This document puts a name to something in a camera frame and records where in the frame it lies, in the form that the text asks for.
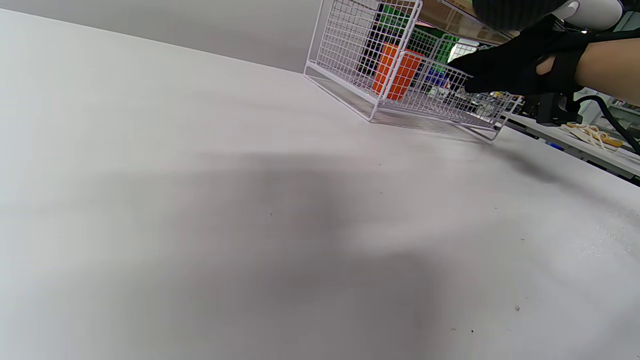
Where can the person's right hand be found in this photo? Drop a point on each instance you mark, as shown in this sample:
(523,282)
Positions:
(520,65)

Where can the person's right forearm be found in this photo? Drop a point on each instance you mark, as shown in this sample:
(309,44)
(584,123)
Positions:
(612,67)

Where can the black ribbed band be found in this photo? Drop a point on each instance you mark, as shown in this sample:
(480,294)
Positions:
(515,12)

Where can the blue small object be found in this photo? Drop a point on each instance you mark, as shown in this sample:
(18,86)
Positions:
(436,79)

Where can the white wrist tracker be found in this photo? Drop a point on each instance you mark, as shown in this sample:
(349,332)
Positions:
(595,12)

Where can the orange plastic cup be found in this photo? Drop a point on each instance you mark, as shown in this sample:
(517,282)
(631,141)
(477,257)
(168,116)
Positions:
(395,72)

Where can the green plastic container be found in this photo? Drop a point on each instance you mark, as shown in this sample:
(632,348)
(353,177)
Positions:
(395,20)

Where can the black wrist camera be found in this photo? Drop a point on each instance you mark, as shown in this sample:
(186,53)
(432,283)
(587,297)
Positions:
(550,107)

